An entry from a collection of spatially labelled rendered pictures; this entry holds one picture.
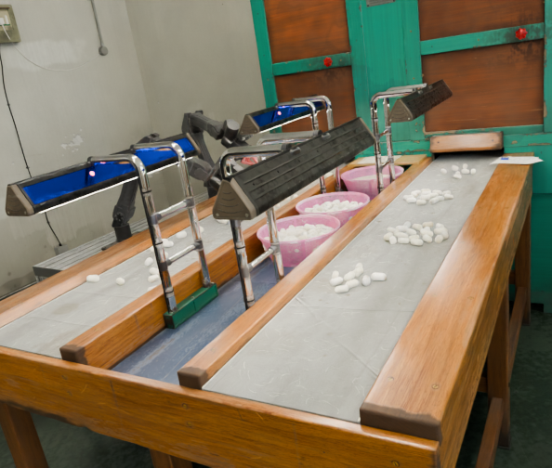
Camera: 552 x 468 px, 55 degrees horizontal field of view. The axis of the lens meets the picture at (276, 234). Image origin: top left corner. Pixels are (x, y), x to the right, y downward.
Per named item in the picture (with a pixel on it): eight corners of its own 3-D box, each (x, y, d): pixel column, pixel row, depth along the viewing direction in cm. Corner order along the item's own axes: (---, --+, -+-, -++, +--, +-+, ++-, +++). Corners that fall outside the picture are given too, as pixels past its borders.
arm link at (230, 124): (245, 127, 231) (231, 109, 236) (229, 131, 227) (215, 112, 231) (239, 146, 240) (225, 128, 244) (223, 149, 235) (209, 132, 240)
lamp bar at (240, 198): (212, 220, 88) (203, 178, 86) (347, 145, 139) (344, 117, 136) (253, 221, 84) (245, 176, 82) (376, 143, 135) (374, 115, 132)
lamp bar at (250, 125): (240, 135, 195) (236, 115, 192) (310, 110, 245) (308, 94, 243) (257, 133, 191) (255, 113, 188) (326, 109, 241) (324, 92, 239)
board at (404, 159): (348, 166, 246) (348, 164, 246) (359, 160, 258) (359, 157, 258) (418, 163, 230) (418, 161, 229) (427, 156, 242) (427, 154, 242)
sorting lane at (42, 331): (-20, 347, 129) (-22, 340, 128) (301, 170, 276) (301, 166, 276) (62, 366, 114) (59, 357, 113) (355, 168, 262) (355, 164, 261)
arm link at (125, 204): (131, 221, 216) (151, 147, 204) (124, 226, 210) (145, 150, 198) (118, 215, 216) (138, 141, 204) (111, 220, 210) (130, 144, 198)
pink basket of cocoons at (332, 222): (245, 268, 166) (241, 240, 163) (284, 239, 188) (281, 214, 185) (322, 273, 153) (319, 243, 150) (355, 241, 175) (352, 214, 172)
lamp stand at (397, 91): (376, 213, 202) (365, 94, 188) (392, 198, 218) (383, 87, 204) (427, 213, 192) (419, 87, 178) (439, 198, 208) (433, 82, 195)
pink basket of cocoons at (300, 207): (295, 241, 183) (292, 215, 180) (302, 219, 208) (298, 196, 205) (373, 234, 179) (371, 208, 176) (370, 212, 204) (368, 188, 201)
